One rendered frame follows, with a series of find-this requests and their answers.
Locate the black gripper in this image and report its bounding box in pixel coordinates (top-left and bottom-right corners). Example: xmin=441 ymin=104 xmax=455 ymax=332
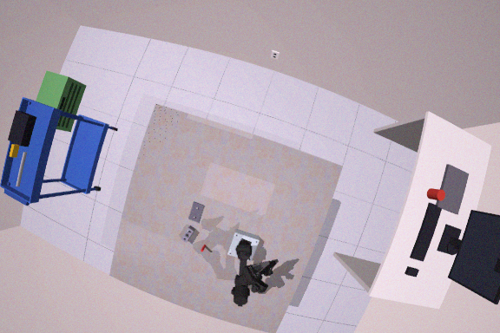
xmin=242 ymin=259 xmax=279 ymax=284

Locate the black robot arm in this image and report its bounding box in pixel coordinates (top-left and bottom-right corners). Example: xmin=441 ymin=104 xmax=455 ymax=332
xmin=231 ymin=238 xmax=268 ymax=307

